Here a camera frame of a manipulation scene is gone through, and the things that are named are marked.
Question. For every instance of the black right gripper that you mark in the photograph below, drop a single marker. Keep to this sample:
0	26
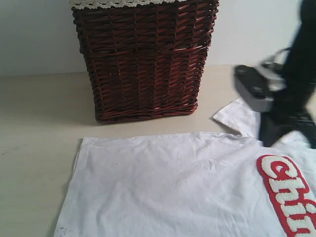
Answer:
289	113

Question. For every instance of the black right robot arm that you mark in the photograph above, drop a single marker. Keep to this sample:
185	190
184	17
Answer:
300	64

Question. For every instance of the white t-shirt red lettering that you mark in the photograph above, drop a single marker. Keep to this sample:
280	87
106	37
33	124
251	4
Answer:
193	185

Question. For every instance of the dark brown wicker basket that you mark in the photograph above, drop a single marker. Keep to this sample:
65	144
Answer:
145	62

